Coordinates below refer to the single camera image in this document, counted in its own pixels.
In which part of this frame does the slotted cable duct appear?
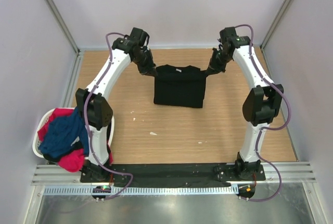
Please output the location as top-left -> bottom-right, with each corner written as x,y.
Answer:
44,184 -> 238,196

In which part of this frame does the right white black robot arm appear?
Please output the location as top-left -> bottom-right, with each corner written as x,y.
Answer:
206,27 -> 284,182

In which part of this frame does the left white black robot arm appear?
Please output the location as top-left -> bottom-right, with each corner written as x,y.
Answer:
75,28 -> 157,182

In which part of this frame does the white laundry basket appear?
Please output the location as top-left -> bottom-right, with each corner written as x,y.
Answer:
31,107 -> 115,158

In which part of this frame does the aluminium frame post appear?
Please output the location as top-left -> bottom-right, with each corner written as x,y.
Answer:
44,0 -> 80,56
260,0 -> 293,51

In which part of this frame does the left aluminium frame post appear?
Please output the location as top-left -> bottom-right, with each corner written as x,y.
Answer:
44,0 -> 80,56

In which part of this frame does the pink t shirt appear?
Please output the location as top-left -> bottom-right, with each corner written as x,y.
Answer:
37,107 -> 114,173

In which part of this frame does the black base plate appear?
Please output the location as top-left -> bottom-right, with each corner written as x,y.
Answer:
80,163 -> 266,188

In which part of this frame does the right aluminium frame post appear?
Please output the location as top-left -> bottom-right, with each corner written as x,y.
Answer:
260,0 -> 293,51

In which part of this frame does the black t shirt blue logo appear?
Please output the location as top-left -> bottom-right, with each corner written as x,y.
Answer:
153,65 -> 207,108

